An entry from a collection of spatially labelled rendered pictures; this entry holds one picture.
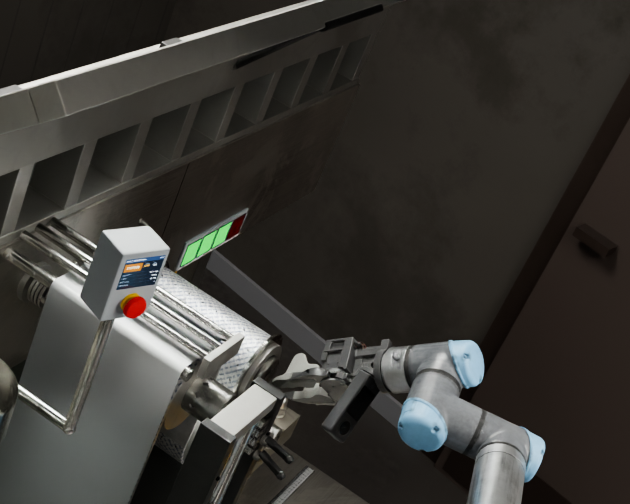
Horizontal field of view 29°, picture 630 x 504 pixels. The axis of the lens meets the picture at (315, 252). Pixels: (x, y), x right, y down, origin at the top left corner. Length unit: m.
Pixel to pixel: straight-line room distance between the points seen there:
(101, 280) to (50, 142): 0.40
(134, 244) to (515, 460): 0.69
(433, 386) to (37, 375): 0.60
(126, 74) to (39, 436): 0.98
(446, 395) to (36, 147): 0.71
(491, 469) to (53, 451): 0.67
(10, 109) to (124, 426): 0.88
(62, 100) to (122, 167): 1.06
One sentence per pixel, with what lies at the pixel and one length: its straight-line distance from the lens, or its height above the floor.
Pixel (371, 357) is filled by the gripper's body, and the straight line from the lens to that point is 2.04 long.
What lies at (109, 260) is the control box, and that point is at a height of 1.69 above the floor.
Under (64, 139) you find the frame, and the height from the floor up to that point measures 1.60.
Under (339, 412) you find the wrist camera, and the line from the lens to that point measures 1.99.
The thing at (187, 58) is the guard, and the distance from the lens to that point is 1.16.
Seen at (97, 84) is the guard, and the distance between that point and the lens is 1.05.
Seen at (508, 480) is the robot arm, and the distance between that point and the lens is 1.79.
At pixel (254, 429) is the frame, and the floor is 1.39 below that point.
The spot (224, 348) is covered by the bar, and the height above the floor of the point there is 1.46.
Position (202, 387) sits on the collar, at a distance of 1.85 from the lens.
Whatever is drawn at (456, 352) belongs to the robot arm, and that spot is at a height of 1.50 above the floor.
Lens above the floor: 2.46
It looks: 29 degrees down
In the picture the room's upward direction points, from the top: 24 degrees clockwise
